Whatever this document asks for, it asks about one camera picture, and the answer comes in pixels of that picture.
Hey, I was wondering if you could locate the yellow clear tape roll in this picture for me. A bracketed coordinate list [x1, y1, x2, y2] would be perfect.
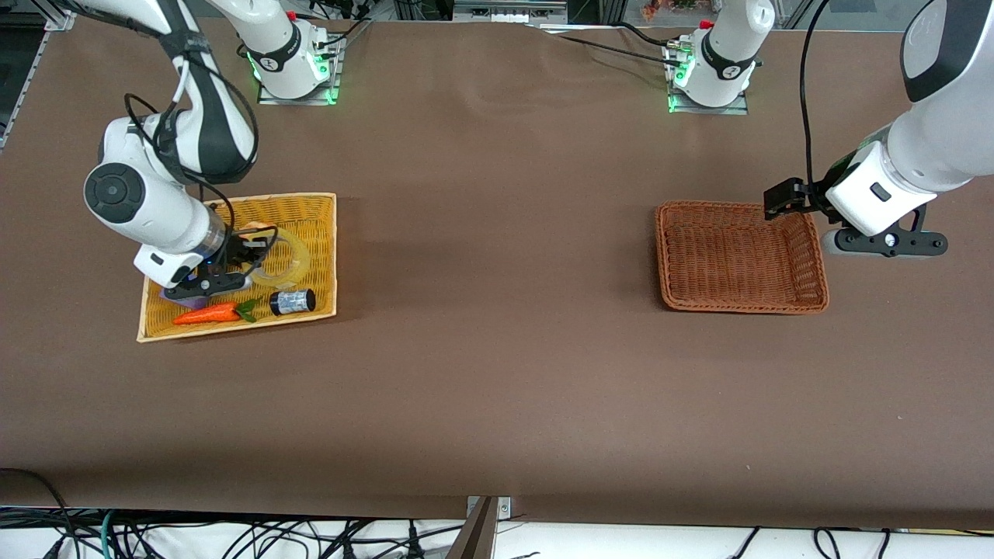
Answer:
[247, 227, 306, 285]

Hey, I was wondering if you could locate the yellow wicker basket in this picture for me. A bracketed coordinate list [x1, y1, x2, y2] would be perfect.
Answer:
[137, 193, 339, 343]

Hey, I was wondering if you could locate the black battery with label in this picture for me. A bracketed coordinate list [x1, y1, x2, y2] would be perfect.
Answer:
[269, 288, 318, 317]

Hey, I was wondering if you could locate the orange toy carrot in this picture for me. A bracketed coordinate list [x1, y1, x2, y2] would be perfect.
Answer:
[172, 297, 266, 326]

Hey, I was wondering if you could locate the brown wicker basket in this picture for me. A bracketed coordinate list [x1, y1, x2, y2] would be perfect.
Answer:
[655, 200, 830, 315]

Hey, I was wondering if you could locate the colourful background object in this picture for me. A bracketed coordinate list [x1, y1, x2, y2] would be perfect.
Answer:
[640, 0, 704, 19]

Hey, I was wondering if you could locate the brown table cover sheet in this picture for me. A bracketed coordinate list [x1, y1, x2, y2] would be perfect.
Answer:
[0, 14, 994, 530]

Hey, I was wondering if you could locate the grey metal box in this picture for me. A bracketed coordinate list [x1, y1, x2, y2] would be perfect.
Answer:
[453, 0, 569, 25]

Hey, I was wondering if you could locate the grey metal strut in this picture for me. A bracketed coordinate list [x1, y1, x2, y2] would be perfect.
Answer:
[446, 497, 499, 559]

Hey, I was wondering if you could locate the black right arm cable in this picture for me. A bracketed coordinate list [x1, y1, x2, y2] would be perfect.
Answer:
[123, 23, 280, 261]

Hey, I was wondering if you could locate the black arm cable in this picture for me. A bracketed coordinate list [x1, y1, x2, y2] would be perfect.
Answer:
[123, 23, 280, 261]
[800, 0, 829, 193]

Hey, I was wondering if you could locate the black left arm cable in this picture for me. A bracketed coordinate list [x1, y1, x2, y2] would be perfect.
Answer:
[800, 0, 829, 193]

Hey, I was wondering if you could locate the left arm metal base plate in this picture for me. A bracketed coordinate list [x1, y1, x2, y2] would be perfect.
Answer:
[665, 43, 751, 116]

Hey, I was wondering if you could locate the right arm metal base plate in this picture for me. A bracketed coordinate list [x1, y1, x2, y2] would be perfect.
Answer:
[257, 37, 342, 106]

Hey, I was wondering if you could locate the short black table cable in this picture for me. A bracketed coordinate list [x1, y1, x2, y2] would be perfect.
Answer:
[613, 21, 686, 50]

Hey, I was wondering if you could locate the long black table cable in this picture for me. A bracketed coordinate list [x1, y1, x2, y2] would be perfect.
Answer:
[553, 33, 675, 65]

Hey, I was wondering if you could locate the black base cable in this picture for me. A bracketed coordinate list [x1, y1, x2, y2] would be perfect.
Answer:
[307, 16, 375, 60]

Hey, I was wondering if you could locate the aluminium table side rail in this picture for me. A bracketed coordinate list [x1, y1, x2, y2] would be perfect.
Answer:
[0, 30, 50, 152]

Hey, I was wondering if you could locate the thick black floor cable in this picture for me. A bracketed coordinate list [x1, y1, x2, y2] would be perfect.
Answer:
[0, 467, 78, 559]

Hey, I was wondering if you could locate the silver metal corner bracket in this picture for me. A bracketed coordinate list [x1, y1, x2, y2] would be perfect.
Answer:
[466, 495, 513, 520]

